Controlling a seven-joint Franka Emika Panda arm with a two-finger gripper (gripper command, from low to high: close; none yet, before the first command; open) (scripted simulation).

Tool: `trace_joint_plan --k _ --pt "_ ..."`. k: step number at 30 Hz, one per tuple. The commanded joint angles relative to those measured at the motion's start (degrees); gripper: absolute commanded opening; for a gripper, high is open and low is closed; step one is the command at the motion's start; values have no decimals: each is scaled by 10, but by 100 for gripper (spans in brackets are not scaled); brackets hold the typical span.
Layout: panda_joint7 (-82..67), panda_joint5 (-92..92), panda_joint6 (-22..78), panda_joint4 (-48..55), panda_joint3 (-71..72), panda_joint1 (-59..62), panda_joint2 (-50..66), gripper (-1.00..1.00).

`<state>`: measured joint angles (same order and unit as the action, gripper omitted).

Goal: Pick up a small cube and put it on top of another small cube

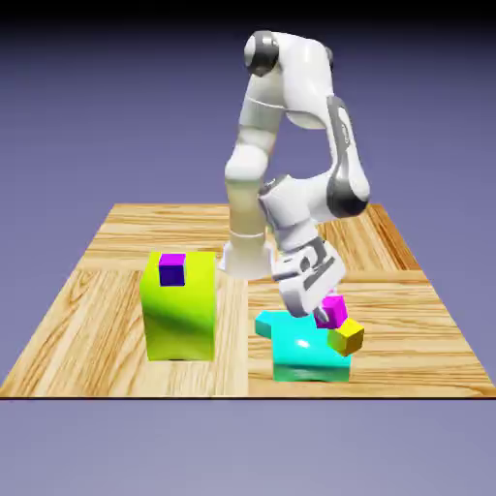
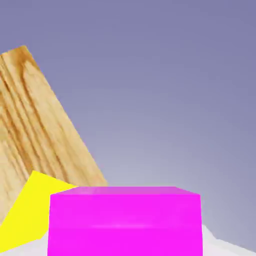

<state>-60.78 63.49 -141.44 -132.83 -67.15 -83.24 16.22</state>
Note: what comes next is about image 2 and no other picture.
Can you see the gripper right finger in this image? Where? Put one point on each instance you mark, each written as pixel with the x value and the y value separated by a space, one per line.
pixel 214 247

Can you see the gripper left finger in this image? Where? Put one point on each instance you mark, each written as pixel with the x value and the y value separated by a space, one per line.
pixel 30 250

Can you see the small magenta cube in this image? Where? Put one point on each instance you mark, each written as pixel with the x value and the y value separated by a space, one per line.
pixel 124 222

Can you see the large yellow box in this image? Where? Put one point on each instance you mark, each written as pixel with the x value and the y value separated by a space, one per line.
pixel 30 208

